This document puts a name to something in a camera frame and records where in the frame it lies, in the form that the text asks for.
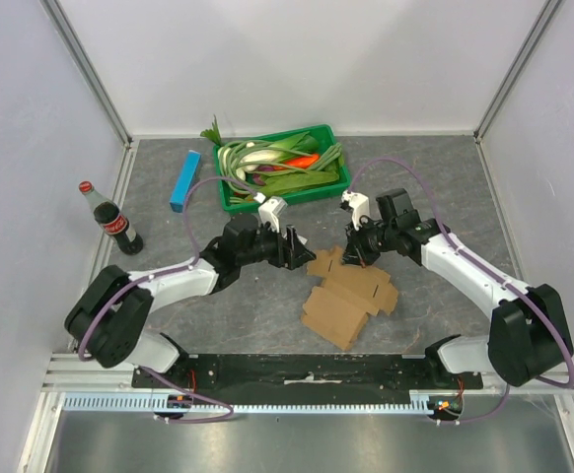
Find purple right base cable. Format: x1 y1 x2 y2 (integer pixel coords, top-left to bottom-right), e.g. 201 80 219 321
427 378 510 428

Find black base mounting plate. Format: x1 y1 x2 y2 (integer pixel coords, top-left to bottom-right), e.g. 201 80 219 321
131 352 485 406

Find green plastic crate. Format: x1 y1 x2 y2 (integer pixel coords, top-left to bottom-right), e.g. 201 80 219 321
201 123 350 214

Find green long beans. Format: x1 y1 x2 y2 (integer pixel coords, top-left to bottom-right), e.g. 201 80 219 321
217 139 343 192

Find light blue cable duct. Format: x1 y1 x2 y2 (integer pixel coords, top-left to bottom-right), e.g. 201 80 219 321
62 391 434 415

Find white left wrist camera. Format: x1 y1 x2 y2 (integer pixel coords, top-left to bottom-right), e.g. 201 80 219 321
253 192 287 233

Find green bok choy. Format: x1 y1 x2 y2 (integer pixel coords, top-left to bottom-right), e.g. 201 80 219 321
269 132 320 154

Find large green leaf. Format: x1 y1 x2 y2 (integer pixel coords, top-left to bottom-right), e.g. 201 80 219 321
232 170 340 203

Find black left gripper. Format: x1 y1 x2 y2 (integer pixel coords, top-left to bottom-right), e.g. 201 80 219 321
238 218 316 271

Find cola glass bottle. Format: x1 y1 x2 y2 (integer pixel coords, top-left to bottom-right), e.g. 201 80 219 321
79 180 144 255

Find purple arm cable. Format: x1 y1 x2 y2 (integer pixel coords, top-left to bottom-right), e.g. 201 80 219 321
348 157 574 390
77 175 268 364

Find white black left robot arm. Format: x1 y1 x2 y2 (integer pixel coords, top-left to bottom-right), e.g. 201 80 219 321
64 214 316 387

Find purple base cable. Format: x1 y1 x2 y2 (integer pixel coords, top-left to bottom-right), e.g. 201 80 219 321
427 378 510 428
133 364 237 425

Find orange carrot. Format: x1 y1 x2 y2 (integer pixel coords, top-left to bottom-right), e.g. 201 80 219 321
283 154 320 169

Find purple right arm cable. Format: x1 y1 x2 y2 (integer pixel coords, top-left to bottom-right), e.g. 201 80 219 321
348 157 574 390

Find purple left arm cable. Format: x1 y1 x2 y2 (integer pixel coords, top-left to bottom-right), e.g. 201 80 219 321
77 175 268 364

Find brown cardboard box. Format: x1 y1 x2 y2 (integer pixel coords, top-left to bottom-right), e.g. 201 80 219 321
301 246 398 351

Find blue rectangular box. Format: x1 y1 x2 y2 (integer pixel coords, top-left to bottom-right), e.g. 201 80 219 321
169 150 201 213

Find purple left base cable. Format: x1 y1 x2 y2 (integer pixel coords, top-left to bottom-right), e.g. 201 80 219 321
133 364 237 425

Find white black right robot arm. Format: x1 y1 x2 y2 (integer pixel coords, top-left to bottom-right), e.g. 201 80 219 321
341 188 574 388

